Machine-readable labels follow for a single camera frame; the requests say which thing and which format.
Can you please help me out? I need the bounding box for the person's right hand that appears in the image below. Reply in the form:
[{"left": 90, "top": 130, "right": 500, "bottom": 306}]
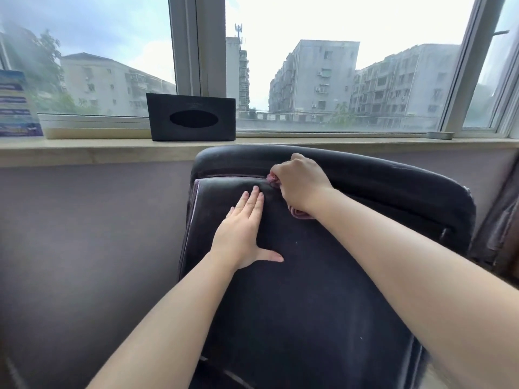
[{"left": 269, "top": 152, "right": 335, "bottom": 217}]

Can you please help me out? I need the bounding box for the person's left hand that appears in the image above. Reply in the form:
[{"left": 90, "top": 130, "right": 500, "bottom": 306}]
[{"left": 209, "top": 186, "right": 284, "bottom": 272}]

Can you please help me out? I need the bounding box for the pink cleaning cloth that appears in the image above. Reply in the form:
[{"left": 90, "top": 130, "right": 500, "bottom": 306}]
[{"left": 265, "top": 172, "right": 313, "bottom": 220}]

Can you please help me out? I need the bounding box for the black leather chair backrest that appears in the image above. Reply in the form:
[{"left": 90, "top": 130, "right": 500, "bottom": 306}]
[{"left": 178, "top": 144, "right": 477, "bottom": 389}]

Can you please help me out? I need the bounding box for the person's left forearm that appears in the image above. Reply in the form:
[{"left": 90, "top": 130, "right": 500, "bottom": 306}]
[{"left": 87, "top": 253, "right": 238, "bottom": 389}]

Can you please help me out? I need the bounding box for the person's right forearm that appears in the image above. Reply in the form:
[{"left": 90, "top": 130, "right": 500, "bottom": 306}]
[{"left": 310, "top": 188, "right": 519, "bottom": 389}]

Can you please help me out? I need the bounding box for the tall grey apartment building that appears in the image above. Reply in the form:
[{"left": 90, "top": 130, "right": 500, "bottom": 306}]
[{"left": 269, "top": 39, "right": 361, "bottom": 114}]

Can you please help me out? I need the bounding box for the grey building with antenna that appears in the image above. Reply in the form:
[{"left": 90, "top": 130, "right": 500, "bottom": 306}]
[{"left": 225, "top": 24, "right": 250, "bottom": 112}]

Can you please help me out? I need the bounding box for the wide grey apartment building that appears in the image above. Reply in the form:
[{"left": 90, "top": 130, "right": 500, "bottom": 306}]
[{"left": 350, "top": 43, "right": 461, "bottom": 120}]

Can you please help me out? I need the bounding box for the black tissue box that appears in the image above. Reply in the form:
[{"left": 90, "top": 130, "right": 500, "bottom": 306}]
[{"left": 145, "top": 92, "right": 237, "bottom": 142}]

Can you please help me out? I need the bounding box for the beige window sill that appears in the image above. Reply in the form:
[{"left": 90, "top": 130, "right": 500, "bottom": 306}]
[{"left": 0, "top": 135, "right": 519, "bottom": 169}]

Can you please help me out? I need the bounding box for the brown curtain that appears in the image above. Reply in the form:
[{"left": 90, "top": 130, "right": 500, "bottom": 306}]
[{"left": 468, "top": 151, "right": 519, "bottom": 290}]

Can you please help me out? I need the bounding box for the grey building roof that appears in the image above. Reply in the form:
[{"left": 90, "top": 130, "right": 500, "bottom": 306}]
[{"left": 61, "top": 52, "right": 177, "bottom": 117}]

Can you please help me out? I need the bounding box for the green tree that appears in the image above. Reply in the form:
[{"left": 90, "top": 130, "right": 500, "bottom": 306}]
[{"left": 24, "top": 30, "right": 78, "bottom": 114}]

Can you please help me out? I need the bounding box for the blue yellow notice card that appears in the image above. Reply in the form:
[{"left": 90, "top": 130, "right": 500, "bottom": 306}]
[{"left": 0, "top": 70, "right": 44, "bottom": 137}]

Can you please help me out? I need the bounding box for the grey window frame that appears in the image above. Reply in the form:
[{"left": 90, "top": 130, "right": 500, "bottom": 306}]
[{"left": 0, "top": 0, "right": 519, "bottom": 140}]

